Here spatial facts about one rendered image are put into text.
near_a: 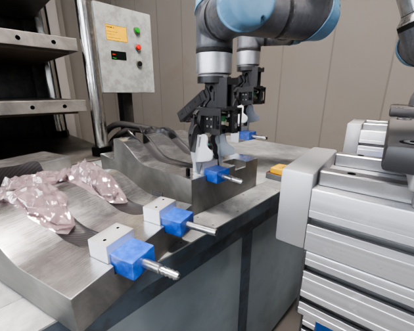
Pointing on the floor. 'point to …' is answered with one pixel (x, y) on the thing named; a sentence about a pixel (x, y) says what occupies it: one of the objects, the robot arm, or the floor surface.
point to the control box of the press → (123, 54)
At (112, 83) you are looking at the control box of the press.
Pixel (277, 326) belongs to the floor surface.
